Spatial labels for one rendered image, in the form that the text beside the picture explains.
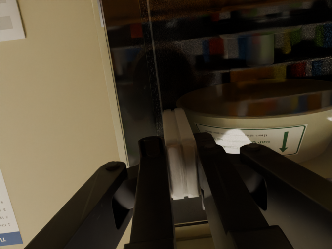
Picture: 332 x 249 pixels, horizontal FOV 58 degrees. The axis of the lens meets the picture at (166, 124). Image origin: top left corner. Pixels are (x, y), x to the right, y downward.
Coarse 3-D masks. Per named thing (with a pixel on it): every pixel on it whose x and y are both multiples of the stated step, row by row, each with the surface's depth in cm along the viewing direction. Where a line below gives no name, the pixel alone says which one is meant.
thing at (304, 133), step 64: (128, 0) 19; (192, 0) 19; (256, 0) 19; (320, 0) 19; (128, 64) 20; (192, 64) 20; (256, 64) 20; (320, 64) 20; (128, 128) 21; (192, 128) 21; (256, 128) 21; (320, 128) 22
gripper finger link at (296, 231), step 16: (256, 144) 13; (240, 160) 13; (256, 160) 12; (272, 160) 12; (288, 160) 12; (272, 176) 11; (288, 176) 10; (304, 176) 10; (320, 176) 10; (272, 192) 11; (288, 192) 10; (304, 192) 9; (320, 192) 9; (272, 208) 11; (288, 208) 10; (304, 208) 9; (320, 208) 9; (272, 224) 11; (288, 224) 10; (304, 224) 10; (320, 224) 9; (304, 240) 10; (320, 240) 9
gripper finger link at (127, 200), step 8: (128, 168) 14; (136, 168) 14; (128, 176) 13; (136, 176) 13; (168, 176) 14; (128, 184) 13; (136, 184) 13; (120, 192) 13; (128, 192) 13; (112, 200) 13; (120, 200) 13; (128, 200) 13; (120, 208) 13; (128, 208) 13
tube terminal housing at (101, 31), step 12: (96, 0) 20; (96, 12) 20; (96, 24) 20; (108, 60) 21; (108, 72) 21; (108, 84) 21; (120, 132) 22; (120, 144) 23; (120, 156) 23; (132, 216) 24; (180, 228) 25; (192, 228) 25; (204, 228) 25; (180, 240) 25
